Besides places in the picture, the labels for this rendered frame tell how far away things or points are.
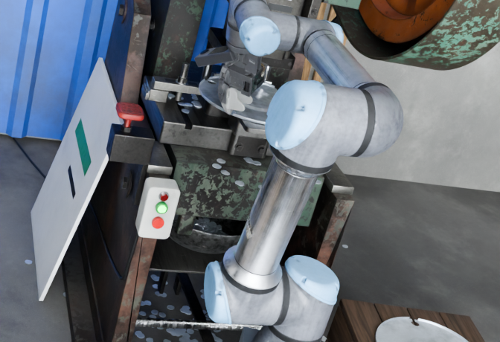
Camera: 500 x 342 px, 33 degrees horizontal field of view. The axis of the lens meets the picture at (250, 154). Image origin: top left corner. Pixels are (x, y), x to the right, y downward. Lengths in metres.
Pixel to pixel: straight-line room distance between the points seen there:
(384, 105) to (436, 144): 2.63
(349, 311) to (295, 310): 0.59
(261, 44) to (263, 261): 0.44
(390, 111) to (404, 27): 0.80
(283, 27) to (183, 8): 0.64
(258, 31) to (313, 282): 0.50
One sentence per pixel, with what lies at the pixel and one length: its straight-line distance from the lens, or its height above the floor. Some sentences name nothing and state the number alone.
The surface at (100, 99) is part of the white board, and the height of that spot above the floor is 0.54.
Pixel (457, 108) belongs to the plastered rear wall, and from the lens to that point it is 4.01.
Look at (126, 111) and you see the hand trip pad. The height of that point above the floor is 0.76.
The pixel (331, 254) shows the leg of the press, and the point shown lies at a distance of 2.24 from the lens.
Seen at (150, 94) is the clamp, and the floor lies 0.72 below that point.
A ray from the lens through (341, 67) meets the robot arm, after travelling 1.61.
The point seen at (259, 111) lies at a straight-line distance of 2.09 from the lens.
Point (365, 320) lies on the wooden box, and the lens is 2.23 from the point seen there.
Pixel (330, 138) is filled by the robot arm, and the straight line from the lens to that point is 1.38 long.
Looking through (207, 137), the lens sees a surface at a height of 0.68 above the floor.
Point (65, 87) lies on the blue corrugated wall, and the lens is 3.40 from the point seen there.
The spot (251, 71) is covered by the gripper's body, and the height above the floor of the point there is 0.92.
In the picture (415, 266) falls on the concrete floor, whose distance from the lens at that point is 3.35.
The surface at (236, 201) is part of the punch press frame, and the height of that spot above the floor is 0.55.
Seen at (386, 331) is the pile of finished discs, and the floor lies 0.35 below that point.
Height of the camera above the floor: 1.51
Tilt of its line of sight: 23 degrees down
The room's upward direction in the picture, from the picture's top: 16 degrees clockwise
